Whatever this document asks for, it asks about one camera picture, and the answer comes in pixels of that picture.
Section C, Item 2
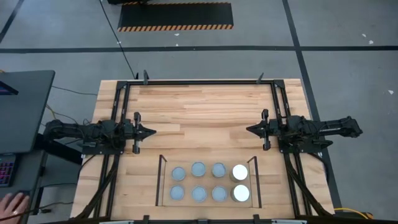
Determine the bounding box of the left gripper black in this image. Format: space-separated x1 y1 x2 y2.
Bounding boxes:
124 111 157 155

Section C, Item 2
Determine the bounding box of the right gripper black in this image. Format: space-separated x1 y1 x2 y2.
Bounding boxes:
246 108 281 151

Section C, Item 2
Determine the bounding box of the yellow pink-dotted can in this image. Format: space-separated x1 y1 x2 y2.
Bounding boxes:
171 166 187 182

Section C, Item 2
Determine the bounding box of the green can orange fruit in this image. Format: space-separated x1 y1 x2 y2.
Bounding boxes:
211 162 227 179

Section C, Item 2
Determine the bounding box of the red white swirl can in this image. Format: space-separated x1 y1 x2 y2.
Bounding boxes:
190 161 206 177
211 185 228 202

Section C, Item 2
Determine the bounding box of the large blue yellow corn can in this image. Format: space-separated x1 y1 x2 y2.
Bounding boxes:
229 164 249 183
230 184 251 202

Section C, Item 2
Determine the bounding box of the black hazard-striped floor mat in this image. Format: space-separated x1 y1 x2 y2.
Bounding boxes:
117 2 234 32

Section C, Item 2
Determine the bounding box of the black desk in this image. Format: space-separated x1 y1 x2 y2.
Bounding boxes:
0 70 56 155

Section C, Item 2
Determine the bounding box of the backlit keyboard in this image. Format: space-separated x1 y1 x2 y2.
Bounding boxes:
0 154 17 188

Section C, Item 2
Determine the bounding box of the dark laptop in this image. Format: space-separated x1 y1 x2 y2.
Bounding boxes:
0 80 19 96

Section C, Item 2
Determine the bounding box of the person's hand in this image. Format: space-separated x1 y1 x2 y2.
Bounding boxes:
0 192 31 224

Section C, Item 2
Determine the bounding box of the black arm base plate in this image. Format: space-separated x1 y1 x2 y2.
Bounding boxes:
277 136 333 154
81 141 125 156

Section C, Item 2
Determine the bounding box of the black aluminium table frame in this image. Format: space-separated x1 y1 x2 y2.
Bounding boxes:
74 79 335 224

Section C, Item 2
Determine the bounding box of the yellow cable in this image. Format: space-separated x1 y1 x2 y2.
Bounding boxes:
45 104 63 122
334 207 374 220

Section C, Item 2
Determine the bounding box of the black floor cable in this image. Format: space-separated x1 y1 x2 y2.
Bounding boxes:
98 0 139 80

